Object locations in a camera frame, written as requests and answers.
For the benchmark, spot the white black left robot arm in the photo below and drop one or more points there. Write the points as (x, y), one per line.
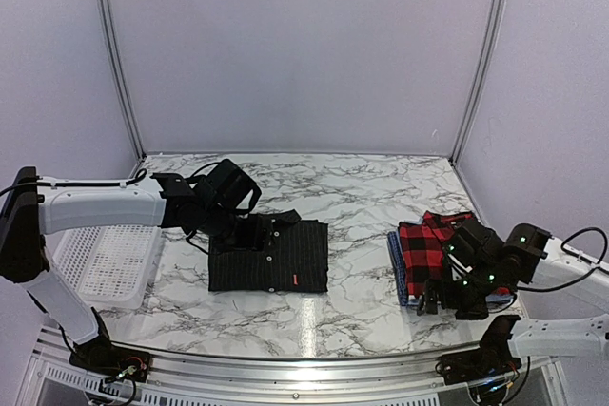
(36, 207)

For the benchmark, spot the white plastic laundry basket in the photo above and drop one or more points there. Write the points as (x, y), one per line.
(109, 266)

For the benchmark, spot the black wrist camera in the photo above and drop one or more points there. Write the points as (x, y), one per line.
(471, 245)
(228, 187)

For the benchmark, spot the aluminium corner post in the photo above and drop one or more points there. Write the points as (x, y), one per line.
(119, 78)
(489, 42)

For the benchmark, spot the black pinstriped long sleeve shirt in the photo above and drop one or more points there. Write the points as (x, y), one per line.
(279, 252)

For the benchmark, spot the red black plaid shirt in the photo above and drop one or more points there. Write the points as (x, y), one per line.
(421, 244)

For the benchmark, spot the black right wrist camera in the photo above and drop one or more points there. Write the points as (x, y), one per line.
(471, 245)

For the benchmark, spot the blue checked folded shirt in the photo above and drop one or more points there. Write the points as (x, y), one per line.
(399, 268)

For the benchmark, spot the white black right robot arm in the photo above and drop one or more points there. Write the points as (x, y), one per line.
(529, 260)

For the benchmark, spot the right aluminium corner post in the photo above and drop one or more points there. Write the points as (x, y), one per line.
(489, 42)

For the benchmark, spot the left aluminium corner post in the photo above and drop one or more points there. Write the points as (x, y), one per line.
(119, 78)

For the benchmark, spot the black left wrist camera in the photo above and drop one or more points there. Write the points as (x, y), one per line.
(228, 187)

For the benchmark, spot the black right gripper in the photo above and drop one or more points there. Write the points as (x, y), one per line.
(449, 300)

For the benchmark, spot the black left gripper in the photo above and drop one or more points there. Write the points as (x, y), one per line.
(253, 241)

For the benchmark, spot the aluminium front frame rail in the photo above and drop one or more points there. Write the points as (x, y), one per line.
(188, 379)

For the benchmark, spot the light blue folded shirt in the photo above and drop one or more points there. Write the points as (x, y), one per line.
(493, 301)

